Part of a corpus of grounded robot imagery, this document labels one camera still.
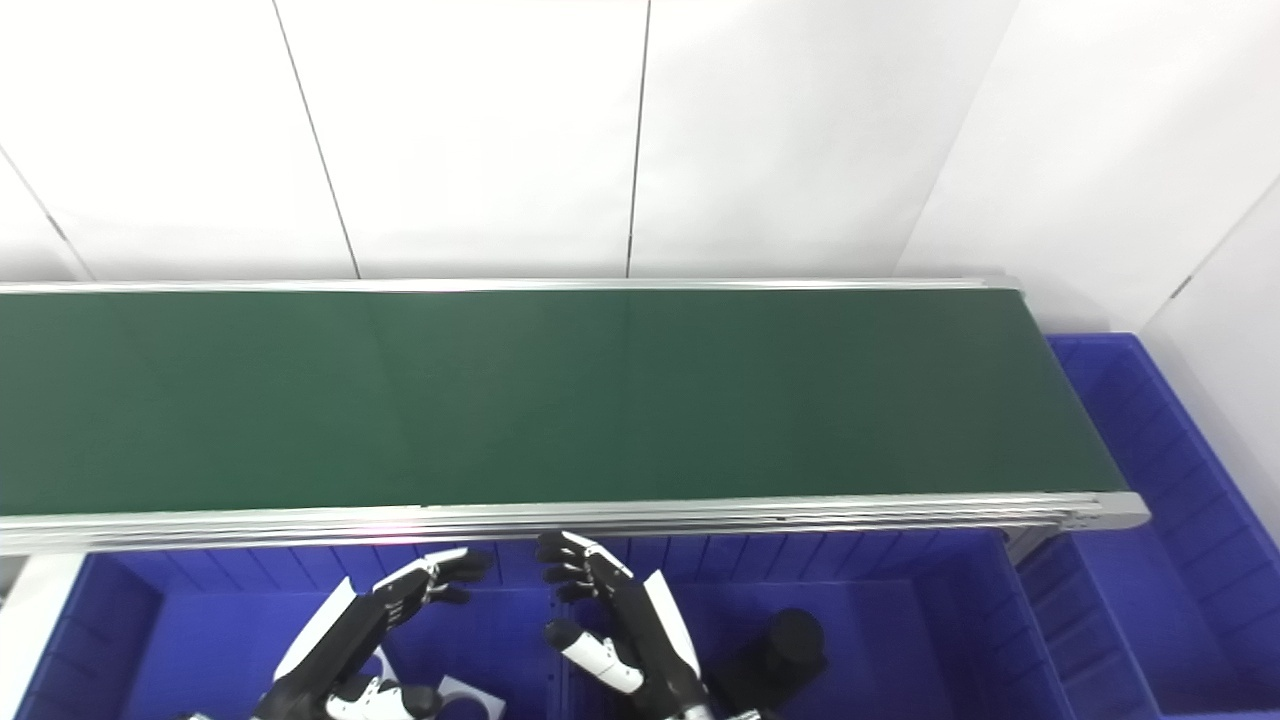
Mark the black cylinder part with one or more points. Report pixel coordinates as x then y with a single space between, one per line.
785 645

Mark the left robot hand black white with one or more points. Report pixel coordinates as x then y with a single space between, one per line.
330 650

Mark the green conveyor belt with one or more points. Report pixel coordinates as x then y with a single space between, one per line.
600 400

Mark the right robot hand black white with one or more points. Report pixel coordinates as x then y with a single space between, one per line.
650 640

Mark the aluminium conveyor support leg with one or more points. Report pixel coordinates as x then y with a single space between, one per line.
1030 542

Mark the white square part round hole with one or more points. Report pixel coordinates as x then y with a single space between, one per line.
470 700
384 662

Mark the long blue plastic bin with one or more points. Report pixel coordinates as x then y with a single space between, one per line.
1180 600

